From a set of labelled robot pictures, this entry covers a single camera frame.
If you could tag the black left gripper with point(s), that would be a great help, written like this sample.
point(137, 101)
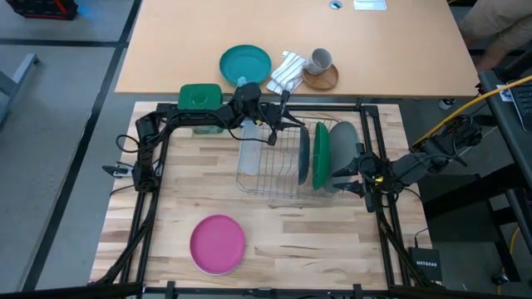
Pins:
point(247, 101)

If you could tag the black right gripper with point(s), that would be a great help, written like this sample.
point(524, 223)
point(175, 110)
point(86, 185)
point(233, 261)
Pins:
point(372, 166)

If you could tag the green plate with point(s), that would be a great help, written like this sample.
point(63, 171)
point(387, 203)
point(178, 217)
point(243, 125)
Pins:
point(321, 158)

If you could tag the dark navy plate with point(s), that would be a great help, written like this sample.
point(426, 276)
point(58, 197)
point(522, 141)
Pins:
point(303, 158)

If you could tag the pink plate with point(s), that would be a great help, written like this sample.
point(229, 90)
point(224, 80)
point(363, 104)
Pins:
point(218, 243)

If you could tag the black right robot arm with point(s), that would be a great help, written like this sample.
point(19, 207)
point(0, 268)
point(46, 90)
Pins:
point(420, 166)

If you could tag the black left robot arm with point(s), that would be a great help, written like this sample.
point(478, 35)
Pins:
point(187, 114)

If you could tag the grey plate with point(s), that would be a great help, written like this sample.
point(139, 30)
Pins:
point(343, 145)

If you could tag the white striped cloth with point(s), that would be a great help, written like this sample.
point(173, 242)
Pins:
point(287, 74)

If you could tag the brown wooden plate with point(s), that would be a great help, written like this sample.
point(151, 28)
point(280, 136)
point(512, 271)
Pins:
point(322, 81)

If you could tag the white plastic utensil caddy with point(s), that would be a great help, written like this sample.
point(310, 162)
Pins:
point(250, 153)

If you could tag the grey cup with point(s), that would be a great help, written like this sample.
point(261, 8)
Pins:
point(319, 60)

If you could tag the blue dish soap bottle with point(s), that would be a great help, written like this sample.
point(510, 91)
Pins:
point(242, 80)

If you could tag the teal plate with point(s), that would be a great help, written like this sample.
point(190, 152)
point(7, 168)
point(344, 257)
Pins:
point(245, 64)

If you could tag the green Cascade detergent tub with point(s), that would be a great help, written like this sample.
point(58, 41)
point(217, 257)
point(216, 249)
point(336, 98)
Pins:
point(200, 96)

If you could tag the black cabinet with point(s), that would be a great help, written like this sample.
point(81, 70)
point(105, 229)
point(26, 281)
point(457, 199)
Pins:
point(457, 216)

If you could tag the black Netgear box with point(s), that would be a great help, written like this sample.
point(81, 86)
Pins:
point(426, 263)

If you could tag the light wooden desk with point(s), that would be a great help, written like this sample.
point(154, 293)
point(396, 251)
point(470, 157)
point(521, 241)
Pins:
point(187, 41)

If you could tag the white desk outlet cover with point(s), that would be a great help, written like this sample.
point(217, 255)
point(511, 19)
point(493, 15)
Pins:
point(370, 5)

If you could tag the dark side desk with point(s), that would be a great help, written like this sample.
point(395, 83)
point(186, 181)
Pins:
point(505, 128)

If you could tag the white paper label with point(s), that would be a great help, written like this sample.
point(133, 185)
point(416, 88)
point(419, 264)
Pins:
point(505, 93)

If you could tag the black keyboard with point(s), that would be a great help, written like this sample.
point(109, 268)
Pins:
point(523, 106)

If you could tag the person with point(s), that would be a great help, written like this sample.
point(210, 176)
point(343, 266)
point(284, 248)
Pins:
point(498, 21)

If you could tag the red and black toolbox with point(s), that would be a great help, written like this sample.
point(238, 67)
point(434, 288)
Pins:
point(41, 8)

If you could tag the grey metal bench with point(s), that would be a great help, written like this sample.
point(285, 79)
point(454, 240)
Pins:
point(16, 79)

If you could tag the black metal frame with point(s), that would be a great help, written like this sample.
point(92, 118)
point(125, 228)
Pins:
point(143, 232)

